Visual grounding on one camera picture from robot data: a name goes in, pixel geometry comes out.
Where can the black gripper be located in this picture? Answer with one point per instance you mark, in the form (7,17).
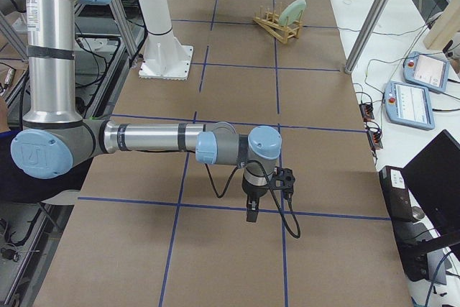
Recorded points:
(252,190)

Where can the light green plate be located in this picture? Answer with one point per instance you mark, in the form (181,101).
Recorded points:
(293,12)

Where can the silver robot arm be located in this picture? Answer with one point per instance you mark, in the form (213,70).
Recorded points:
(56,138)

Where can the black box with label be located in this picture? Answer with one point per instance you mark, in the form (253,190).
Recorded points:
(396,195)

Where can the orange black connector block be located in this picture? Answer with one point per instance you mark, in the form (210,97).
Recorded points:
(366,110)

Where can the black monitor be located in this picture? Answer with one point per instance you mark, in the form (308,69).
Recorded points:
(432,176)

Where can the teach pendant near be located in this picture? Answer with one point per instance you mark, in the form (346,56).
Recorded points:
(408,105)

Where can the teach pendant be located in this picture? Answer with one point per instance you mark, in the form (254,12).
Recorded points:
(408,105)
(426,70)

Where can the wooden dish rack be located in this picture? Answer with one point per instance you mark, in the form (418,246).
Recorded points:
(268,20)

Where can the teach pendant far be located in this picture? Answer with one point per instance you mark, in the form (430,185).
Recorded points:
(426,70)

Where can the wooden plank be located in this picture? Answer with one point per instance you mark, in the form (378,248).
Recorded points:
(444,28)

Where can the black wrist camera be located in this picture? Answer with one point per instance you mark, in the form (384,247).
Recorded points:
(283,180)

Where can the white pedestal column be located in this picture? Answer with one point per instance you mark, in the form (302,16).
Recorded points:
(163,57)

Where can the aluminium frame post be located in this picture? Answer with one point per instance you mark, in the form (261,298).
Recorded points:
(368,26)

